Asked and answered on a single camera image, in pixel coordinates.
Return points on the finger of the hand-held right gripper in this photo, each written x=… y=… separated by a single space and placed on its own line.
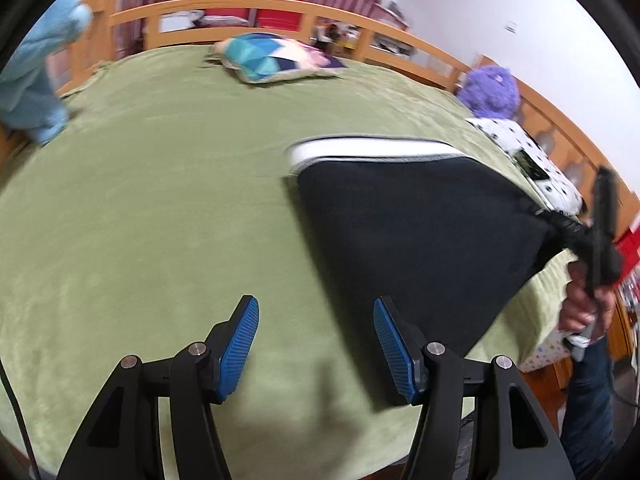
x=604 y=200

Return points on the white wall socket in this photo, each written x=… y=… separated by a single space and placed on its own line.
x=511 y=27

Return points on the dark phone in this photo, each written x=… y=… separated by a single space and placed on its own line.
x=531 y=165

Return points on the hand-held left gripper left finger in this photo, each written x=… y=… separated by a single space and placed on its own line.
x=240 y=350

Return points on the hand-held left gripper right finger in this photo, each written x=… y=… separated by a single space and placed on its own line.
x=392 y=350

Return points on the red box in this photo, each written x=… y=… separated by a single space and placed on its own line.
x=629 y=255

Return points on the geometric patterned pillow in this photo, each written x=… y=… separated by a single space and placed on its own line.
x=265 y=55

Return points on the patterned bed sheet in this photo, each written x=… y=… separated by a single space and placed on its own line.
x=545 y=355

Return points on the light blue plush blanket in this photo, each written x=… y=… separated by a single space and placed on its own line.
x=30 y=85

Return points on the green fleece blanket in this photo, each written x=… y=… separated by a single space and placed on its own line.
x=150 y=210

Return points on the black pants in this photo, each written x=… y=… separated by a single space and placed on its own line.
x=425 y=220

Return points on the white dotted pillow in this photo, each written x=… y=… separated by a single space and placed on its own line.
x=505 y=135

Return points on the person's jeans leg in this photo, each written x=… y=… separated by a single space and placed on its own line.
x=590 y=410

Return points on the wooden bed frame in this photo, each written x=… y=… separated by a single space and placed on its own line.
x=280 y=6

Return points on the purple plush toy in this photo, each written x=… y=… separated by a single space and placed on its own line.
x=487 y=90

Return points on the person's right hand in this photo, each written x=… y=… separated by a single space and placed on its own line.
x=577 y=305

